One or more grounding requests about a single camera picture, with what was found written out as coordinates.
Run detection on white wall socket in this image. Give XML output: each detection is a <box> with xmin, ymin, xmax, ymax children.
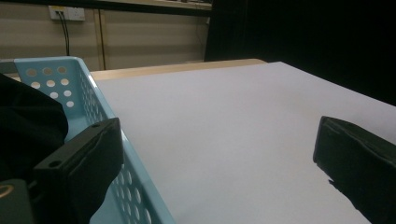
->
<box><xmin>48</xmin><ymin>5</ymin><xmax>86</xmax><ymax>22</ymax></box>

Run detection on wooden table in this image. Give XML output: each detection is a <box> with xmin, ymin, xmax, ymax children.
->
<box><xmin>90</xmin><ymin>58</ymin><xmax>268</xmax><ymax>82</ymax></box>

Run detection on black pants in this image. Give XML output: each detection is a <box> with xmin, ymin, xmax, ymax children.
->
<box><xmin>0</xmin><ymin>73</ymin><xmax>69</xmax><ymax>183</ymax></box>

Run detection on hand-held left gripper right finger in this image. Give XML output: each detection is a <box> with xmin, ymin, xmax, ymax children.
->
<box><xmin>312</xmin><ymin>116</ymin><xmax>396</xmax><ymax>224</ymax></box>

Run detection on light blue plastic basket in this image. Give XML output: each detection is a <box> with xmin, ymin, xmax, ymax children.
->
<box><xmin>0</xmin><ymin>55</ymin><xmax>177</xmax><ymax>224</ymax></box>

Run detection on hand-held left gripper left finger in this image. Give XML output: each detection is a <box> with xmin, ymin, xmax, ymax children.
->
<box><xmin>34</xmin><ymin>117</ymin><xmax>125</xmax><ymax>224</ymax></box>

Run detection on black curtain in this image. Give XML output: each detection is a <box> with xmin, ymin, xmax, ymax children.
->
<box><xmin>204</xmin><ymin>0</ymin><xmax>396</xmax><ymax>106</ymax></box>

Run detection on black wall socket cable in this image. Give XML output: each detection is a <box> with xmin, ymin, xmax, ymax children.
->
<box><xmin>55</xmin><ymin>10</ymin><xmax>71</xmax><ymax>57</ymax></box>

